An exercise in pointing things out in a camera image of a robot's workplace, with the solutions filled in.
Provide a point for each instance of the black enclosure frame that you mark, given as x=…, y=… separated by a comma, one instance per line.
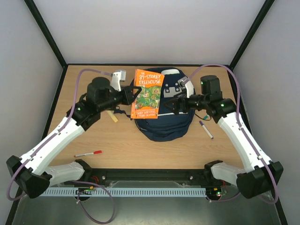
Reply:
x=47, y=34

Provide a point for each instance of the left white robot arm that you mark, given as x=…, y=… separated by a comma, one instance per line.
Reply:
x=31, y=171

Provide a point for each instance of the yellow highlighter pen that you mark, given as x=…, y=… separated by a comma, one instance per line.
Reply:
x=112, y=116

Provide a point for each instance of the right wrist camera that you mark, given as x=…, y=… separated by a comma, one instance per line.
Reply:
x=186, y=86

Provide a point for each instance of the controller circuit board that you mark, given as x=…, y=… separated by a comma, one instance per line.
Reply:
x=216, y=191
x=85, y=190

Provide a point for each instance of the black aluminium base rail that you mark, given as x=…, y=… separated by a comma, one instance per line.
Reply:
x=193, y=177

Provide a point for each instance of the navy blue student backpack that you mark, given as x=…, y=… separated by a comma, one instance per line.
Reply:
x=167, y=126

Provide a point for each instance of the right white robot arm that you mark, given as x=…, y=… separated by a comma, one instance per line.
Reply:
x=259, y=173

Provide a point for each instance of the right controller circuit board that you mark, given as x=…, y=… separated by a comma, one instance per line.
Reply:
x=216, y=191

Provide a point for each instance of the light blue slotted cable duct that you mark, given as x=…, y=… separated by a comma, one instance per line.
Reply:
x=128, y=192

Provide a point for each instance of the orange Treehouse children's book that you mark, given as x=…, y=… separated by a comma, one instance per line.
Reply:
x=146, y=104

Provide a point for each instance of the left controller circuit board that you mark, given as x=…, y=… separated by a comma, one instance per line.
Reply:
x=85, y=190

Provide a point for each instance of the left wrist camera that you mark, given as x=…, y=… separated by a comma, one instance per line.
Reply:
x=117, y=77

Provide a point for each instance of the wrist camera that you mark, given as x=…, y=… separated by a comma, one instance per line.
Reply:
x=117, y=77
x=186, y=86

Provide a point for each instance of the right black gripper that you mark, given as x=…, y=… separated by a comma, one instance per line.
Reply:
x=182, y=103

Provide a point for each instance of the red capped marker pen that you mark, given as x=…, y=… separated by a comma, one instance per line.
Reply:
x=87, y=154

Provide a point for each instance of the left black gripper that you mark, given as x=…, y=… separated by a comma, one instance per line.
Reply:
x=129, y=99

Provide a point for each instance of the purple capped marker pen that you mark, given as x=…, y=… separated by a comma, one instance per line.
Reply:
x=206, y=130

